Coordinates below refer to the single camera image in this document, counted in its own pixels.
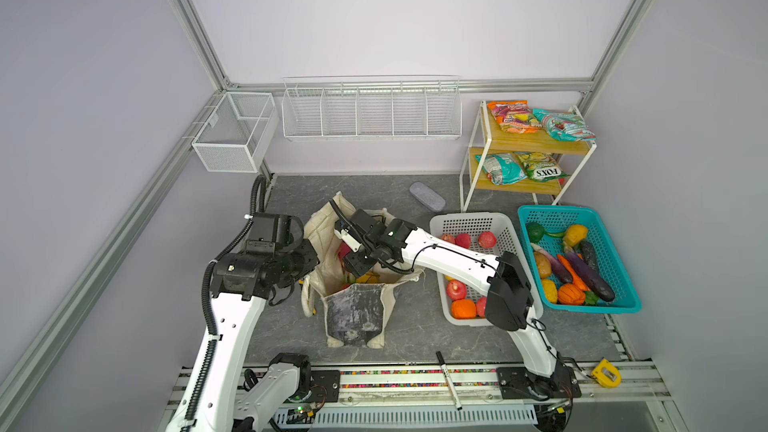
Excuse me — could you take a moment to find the yellow pear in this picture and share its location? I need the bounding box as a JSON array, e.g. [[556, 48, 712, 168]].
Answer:
[[356, 273, 380, 284]]

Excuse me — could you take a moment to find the cream canvas grocery bag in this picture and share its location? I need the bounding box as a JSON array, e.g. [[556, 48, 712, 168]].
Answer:
[[301, 205, 425, 349]]

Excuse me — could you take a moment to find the green bell pepper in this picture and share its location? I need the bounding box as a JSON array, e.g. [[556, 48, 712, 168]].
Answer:
[[526, 222, 547, 244]]

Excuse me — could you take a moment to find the brown potato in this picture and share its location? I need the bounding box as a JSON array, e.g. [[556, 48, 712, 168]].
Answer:
[[533, 252, 552, 279]]

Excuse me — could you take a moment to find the small orange pumpkin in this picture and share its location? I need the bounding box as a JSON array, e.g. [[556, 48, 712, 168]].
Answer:
[[557, 284, 586, 306]]

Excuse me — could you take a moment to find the pink dragon fruit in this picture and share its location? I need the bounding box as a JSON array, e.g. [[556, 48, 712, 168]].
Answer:
[[337, 242, 352, 262]]

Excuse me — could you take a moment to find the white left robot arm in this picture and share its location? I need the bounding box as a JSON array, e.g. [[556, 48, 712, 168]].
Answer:
[[166, 175, 319, 431]]

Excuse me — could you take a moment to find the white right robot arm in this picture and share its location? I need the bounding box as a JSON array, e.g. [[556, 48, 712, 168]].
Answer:
[[329, 199, 581, 401]]

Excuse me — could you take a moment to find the green Fox's candy bag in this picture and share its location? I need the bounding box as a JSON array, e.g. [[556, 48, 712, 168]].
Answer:
[[514, 152, 568, 183]]

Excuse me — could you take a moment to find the orange pink snack bag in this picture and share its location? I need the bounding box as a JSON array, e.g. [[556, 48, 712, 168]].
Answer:
[[487, 100, 541, 134]]

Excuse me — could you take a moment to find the teal red snack bag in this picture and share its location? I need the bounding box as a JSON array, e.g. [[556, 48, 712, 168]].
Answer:
[[532, 109, 596, 142]]

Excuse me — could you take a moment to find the grey fabric glasses case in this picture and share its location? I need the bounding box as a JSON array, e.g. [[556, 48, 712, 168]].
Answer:
[[409, 181, 446, 213]]

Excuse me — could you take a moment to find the white plastic basket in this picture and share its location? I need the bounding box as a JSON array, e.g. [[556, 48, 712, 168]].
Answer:
[[429, 212, 544, 327]]

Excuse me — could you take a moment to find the orange fruit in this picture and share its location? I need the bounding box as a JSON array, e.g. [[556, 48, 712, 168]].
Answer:
[[451, 299, 477, 320]]

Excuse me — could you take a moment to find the white metal wooden shelf rack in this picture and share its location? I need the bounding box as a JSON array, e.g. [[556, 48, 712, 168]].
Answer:
[[458, 101, 598, 212]]

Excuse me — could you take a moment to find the teal plastic basket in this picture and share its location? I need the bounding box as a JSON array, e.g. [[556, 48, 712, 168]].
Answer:
[[518, 205, 642, 314]]

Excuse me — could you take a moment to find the yellow corn cob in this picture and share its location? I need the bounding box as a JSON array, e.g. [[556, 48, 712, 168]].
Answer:
[[541, 279, 558, 304]]

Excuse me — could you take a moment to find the black white marker pen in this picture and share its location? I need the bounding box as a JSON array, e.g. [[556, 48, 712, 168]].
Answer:
[[435, 351, 463, 411]]

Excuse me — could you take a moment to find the light purple eggplant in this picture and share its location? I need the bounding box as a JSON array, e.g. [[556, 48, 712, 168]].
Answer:
[[531, 244, 572, 284]]

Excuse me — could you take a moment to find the yellow bell pepper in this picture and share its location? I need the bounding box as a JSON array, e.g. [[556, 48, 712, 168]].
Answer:
[[563, 224, 589, 248]]

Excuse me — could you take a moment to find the orange carrot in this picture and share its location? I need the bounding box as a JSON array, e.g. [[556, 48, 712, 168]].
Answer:
[[557, 254, 590, 292]]

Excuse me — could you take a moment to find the dark cucumber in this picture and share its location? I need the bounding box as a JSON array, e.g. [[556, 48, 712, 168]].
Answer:
[[579, 240, 600, 273]]

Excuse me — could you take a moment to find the yellow tape measure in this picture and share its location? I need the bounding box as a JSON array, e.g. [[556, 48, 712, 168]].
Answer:
[[590, 358, 622, 389]]

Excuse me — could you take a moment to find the white mesh wall box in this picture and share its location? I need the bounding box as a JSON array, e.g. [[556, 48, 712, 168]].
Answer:
[[192, 92, 279, 174]]

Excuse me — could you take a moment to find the white wire wall basket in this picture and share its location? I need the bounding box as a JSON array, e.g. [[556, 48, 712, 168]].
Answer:
[[282, 75, 463, 141]]

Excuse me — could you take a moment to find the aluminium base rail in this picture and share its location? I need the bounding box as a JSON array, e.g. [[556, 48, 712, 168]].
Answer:
[[158, 359, 673, 432]]

